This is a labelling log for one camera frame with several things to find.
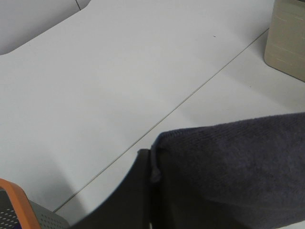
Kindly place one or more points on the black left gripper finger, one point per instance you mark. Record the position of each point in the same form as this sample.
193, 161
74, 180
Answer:
128, 207

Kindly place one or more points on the dark navy towel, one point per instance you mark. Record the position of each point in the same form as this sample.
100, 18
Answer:
254, 169

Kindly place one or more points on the grey perforated basket orange rim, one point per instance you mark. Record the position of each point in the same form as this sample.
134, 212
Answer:
18, 212

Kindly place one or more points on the beige bin with grey rim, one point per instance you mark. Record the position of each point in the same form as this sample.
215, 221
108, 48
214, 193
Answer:
285, 47

